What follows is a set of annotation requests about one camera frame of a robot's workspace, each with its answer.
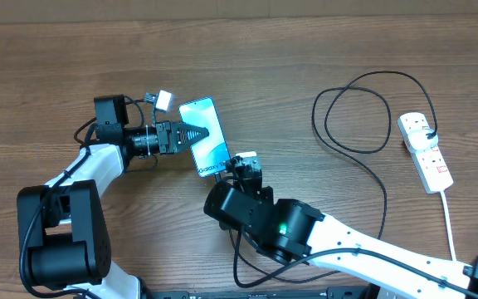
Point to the white power strip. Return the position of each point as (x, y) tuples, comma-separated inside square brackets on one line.
[(430, 164)]

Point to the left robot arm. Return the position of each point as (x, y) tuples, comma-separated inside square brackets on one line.
[(63, 239)]

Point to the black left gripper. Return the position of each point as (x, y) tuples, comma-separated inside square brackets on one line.
[(171, 128)]

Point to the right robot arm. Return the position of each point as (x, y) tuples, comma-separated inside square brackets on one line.
[(291, 233)]

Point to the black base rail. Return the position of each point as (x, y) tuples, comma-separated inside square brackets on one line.
[(343, 292)]

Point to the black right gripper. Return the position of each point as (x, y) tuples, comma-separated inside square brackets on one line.
[(268, 192)]

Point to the blue Samsung Galaxy smartphone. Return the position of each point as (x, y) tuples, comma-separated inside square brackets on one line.
[(210, 154)]

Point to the white charger adapter plug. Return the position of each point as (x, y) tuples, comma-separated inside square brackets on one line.
[(423, 139)]

